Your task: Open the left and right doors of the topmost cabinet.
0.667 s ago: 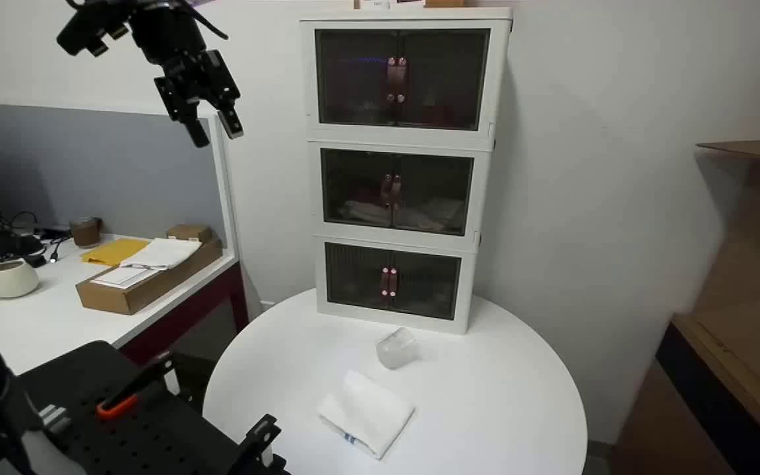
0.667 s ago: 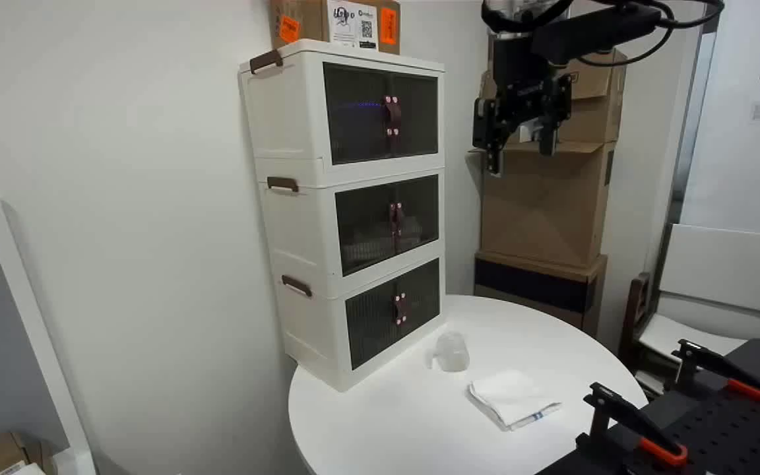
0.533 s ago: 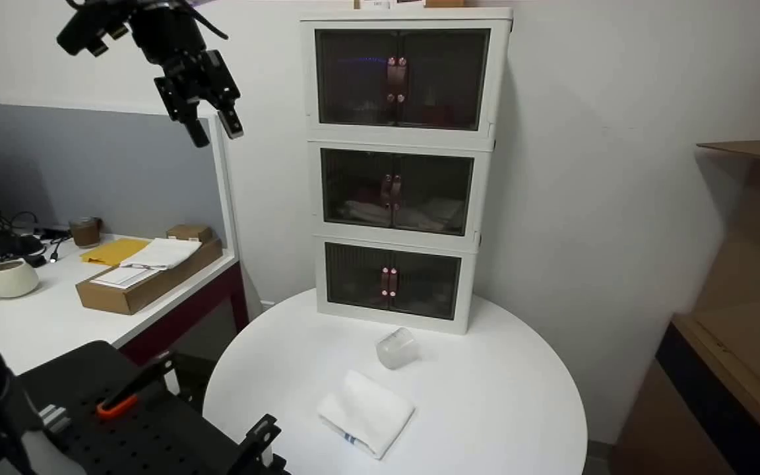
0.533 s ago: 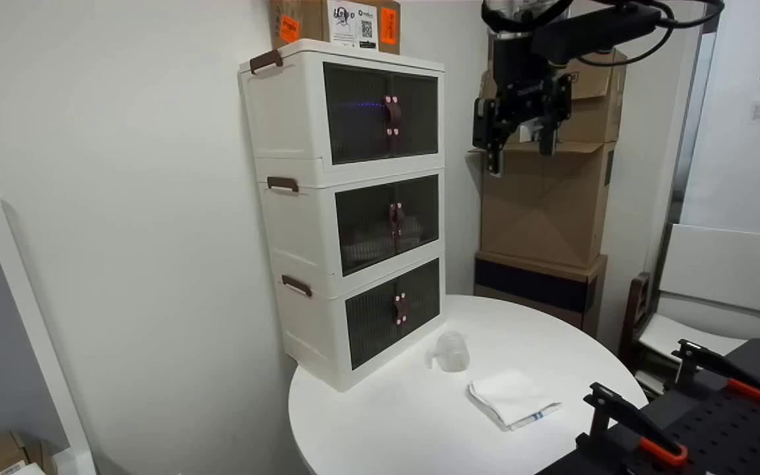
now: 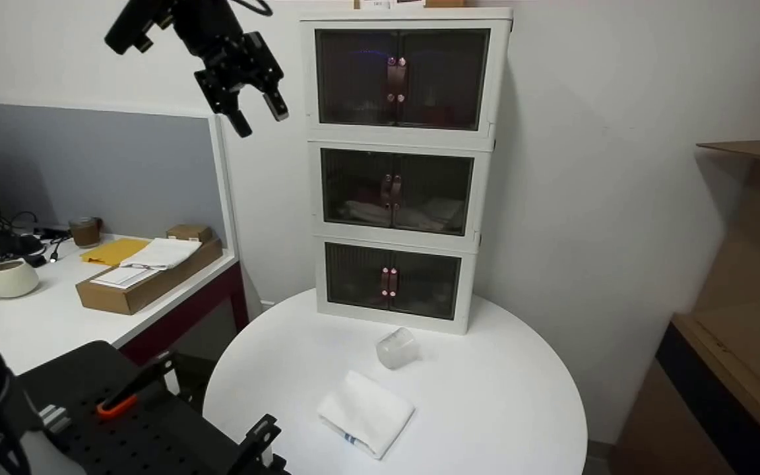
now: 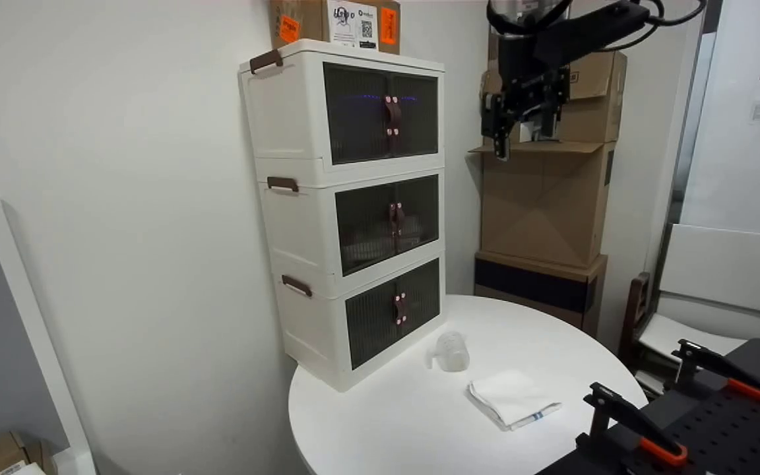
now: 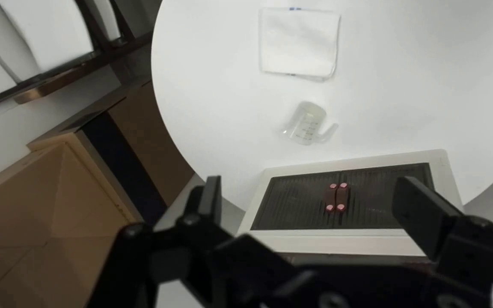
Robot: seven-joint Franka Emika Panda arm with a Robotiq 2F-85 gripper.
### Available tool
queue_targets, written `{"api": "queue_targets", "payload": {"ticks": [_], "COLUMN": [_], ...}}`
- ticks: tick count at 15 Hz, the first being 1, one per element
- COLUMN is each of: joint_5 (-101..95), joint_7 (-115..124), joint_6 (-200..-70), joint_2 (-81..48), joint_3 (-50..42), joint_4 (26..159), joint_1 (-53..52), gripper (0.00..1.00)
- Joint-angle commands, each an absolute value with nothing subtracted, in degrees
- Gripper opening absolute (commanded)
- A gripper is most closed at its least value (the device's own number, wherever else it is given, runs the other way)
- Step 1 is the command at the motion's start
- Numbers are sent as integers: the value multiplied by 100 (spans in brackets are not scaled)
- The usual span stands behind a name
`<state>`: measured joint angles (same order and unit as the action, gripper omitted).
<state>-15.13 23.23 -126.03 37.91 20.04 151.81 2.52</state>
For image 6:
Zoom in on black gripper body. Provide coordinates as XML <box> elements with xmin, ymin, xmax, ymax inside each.
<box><xmin>479</xmin><ymin>64</ymin><xmax>573</xmax><ymax>126</ymax></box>

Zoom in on clear plastic cup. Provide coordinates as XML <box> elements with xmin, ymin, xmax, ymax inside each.
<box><xmin>428</xmin><ymin>330</ymin><xmax>471</xmax><ymax>375</ymax></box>

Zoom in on black clamp with orange handle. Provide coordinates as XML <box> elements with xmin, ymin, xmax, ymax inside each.
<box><xmin>582</xmin><ymin>380</ymin><xmax>691</xmax><ymax>471</ymax></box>
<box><xmin>669</xmin><ymin>338</ymin><xmax>760</xmax><ymax>406</ymax></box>

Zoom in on white three-tier storage cabinet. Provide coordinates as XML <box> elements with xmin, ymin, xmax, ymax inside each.
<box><xmin>238</xmin><ymin>38</ymin><xmax>447</xmax><ymax>393</ymax></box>

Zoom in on smoked ribbed cabinet door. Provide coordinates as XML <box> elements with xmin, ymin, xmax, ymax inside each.
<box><xmin>321</xmin><ymin>62</ymin><xmax>393</xmax><ymax>167</ymax></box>
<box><xmin>395</xmin><ymin>258</ymin><xmax>443</xmax><ymax>343</ymax></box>
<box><xmin>387</xmin><ymin>72</ymin><xmax>441</xmax><ymax>158</ymax></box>
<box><xmin>342</xmin><ymin>283</ymin><xmax>401</xmax><ymax>372</ymax></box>
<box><xmin>389</xmin><ymin>175</ymin><xmax>443</xmax><ymax>258</ymax></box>
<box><xmin>335</xmin><ymin>186</ymin><xmax>395</xmax><ymax>277</ymax></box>

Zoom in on white folded cloth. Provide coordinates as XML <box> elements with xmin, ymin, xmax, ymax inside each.
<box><xmin>464</xmin><ymin>367</ymin><xmax>565</xmax><ymax>431</ymax></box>

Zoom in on brown wooden frame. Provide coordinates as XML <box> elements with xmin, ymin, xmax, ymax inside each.
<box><xmin>618</xmin><ymin>273</ymin><xmax>654</xmax><ymax>367</ymax></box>

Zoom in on white foam board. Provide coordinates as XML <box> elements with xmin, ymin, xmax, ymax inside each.
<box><xmin>656</xmin><ymin>223</ymin><xmax>760</xmax><ymax>319</ymax></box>

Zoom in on cardboard box with black band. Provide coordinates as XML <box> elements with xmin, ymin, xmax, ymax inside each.
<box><xmin>471</xmin><ymin>252</ymin><xmax>610</xmax><ymax>338</ymax></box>

